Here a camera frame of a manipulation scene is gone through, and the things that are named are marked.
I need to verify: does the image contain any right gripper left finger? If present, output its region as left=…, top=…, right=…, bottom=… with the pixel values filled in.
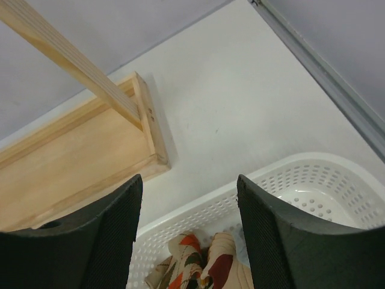
left=1, top=175, right=143, bottom=288

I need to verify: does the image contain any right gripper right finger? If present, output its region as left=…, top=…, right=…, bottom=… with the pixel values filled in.
left=237, top=175, right=384, bottom=288

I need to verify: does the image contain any grey sock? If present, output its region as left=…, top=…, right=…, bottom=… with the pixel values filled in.
left=232, top=226, right=250, bottom=268

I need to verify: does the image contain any beige argyle sock front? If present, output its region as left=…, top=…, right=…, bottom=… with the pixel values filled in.
left=144, top=231, right=214, bottom=288

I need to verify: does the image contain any white perforated plastic basket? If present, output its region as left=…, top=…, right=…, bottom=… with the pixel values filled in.
left=127, top=152, right=384, bottom=288

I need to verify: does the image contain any wooden hanger rack frame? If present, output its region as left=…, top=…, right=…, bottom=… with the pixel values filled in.
left=1, top=1, right=170, bottom=232

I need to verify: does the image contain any right aluminium frame post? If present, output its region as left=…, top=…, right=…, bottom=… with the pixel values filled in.
left=249, top=1, right=384, bottom=160

